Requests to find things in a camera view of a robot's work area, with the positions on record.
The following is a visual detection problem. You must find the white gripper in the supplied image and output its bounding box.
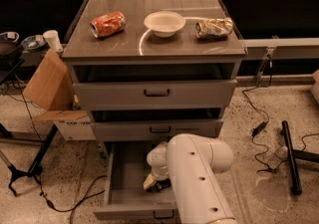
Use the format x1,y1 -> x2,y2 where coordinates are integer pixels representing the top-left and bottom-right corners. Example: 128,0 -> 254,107
144,141 -> 168,190

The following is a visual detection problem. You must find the black rxbar chocolate wrapper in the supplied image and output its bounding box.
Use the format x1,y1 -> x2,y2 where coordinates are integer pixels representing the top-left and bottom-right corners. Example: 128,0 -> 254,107
153,178 -> 171,192

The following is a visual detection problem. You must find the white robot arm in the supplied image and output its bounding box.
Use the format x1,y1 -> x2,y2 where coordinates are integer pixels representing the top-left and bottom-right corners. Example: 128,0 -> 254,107
144,133 -> 238,224

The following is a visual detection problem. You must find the grey open bottom drawer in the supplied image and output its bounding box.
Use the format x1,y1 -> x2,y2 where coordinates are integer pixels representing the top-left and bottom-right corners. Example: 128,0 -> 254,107
94,141 -> 177,220

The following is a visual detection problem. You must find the grey middle drawer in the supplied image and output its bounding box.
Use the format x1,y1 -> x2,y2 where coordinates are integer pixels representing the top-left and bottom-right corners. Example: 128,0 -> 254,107
92,118 -> 223,141

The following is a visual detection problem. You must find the grey top drawer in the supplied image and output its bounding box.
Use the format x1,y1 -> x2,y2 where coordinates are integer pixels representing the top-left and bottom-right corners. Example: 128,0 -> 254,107
74,80 -> 236,111

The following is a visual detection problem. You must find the grey drawer cabinet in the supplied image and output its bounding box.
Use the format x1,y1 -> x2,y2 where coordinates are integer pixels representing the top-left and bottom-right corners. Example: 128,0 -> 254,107
63,0 -> 246,126

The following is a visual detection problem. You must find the clear plastic bottle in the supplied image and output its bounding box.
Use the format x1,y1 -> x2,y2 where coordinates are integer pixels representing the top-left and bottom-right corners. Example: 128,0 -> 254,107
268,146 -> 288,169

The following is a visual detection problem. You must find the brown cardboard box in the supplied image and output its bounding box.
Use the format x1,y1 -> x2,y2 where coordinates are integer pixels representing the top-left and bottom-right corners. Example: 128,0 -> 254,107
23,50 -> 96,140

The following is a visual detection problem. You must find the white paper bowl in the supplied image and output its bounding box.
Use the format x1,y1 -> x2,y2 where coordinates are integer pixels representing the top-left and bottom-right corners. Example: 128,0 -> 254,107
144,11 -> 185,38

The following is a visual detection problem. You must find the crushed orange soda can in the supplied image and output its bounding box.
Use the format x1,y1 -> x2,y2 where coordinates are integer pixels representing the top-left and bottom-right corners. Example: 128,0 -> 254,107
90,11 -> 127,38

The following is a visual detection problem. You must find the crushed gold soda can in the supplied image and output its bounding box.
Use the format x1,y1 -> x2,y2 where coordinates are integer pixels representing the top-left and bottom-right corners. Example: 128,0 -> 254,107
195,17 -> 233,40

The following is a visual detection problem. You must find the white paper cup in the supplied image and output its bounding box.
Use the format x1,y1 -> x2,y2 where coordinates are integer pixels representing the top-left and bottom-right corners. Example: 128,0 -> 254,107
43,30 -> 63,52

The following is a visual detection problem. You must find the blue bowl on shelf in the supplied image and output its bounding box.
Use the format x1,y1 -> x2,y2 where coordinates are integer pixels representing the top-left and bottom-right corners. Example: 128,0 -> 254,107
22,35 -> 47,52

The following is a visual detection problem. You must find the black floor cable left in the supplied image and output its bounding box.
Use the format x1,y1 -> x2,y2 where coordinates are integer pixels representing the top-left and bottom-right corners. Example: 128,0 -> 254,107
39,174 -> 108,224

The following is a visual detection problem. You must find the black power adapter cable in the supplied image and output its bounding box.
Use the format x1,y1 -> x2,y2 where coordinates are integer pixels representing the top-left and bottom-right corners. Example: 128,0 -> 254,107
241,86 -> 278,174

